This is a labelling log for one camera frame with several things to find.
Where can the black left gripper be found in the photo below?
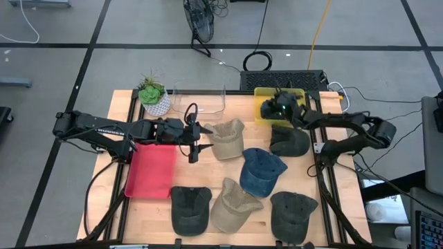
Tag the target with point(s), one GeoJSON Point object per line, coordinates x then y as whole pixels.
{"type": "Point", "coordinates": [173, 133]}

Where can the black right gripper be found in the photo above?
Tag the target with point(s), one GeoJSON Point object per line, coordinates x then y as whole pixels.
{"type": "Point", "coordinates": [292, 105]}

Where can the tan baseball cap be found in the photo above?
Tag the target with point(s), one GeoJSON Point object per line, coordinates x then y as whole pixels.
{"type": "Point", "coordinates": [232, 211]}
{"type": "Point", "coordinates": [226, 141]}

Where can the blue baseball cap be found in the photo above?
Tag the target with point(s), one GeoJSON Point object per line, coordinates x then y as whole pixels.
{"type": "Point", "coordinates": [259, 173]}
{"type": "Point", "coordinates": [289, 141]}

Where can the black baseball cap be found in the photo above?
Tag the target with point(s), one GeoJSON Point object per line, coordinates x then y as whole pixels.
{"type": "Point", "coordinates": [190, 214]}
{"type": "Point", "coordinates": [290, 218]}

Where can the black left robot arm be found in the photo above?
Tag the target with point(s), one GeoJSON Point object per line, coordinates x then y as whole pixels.
{"type": "Point", "coordinates": [86, 124]}

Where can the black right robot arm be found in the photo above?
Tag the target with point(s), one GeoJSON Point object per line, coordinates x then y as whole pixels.
{"type": "Point", "coordinates": [346, 121]}

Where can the yellow plastic bin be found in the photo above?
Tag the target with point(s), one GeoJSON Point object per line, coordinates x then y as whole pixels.
{"type": "Point", "coordinates": [259, 95]}

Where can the black perforated computer case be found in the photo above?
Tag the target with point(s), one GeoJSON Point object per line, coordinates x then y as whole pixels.
{"type": "Point", "coordinates": [277, 81]}

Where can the clear plastic bin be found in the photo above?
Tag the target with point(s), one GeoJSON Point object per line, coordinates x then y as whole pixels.
{"type": "Point", "coordinates": [211, 103]}

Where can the succulent in patterned white pot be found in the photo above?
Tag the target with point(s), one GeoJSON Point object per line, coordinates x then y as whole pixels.
{"type": "Point", "coordinates": [155, 103]}

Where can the red plastic bin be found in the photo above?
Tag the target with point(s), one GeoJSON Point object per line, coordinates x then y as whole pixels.
{"type": "Point", "coordinates": [152, 171]}

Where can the black floor fan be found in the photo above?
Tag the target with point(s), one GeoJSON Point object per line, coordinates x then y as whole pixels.
{"type": "Point", "coordinates": [200, 17]}

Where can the white paper roll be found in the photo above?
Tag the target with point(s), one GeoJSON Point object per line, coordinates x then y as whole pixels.
{"type": "Point", "coordinates": [375, 211]}

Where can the black desk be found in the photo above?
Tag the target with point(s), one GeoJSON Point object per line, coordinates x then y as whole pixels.
{"type": "Point", "coordinates": [398, 183]}

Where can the grey metal foot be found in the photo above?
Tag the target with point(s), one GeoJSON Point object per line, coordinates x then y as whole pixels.
{"type": "Point", "coordinates": [15, 82]}
{"type": "Point", "coordinates": [38, 3]}

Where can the black caster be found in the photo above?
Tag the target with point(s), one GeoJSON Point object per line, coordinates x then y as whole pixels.
{"type": "Point", "coordinates": [5, 117]}

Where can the backlit keyboard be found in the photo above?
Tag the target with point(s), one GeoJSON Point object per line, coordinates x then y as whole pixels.
{"type": "Point", "coordinates": [431, 231]}

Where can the black aluminium table frame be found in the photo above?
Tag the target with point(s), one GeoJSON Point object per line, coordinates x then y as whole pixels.
{"type": "Point", "coordinates": [239, 92]}

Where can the silver frame bracket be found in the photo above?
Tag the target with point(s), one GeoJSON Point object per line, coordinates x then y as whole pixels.
{"type": "Point", "coordinates": [319, 148]}

